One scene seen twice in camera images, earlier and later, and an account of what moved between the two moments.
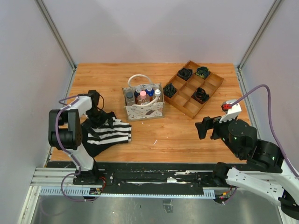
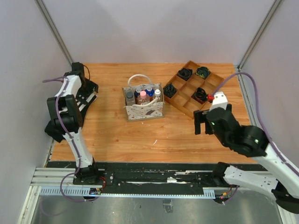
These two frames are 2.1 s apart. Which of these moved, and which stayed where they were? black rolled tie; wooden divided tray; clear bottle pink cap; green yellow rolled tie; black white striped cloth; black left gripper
Moved: black white striped cloth; black left gripper
Stayed: green yellow rolled tie; clear bottle pink cap; black rolled tie; wooden divided tray
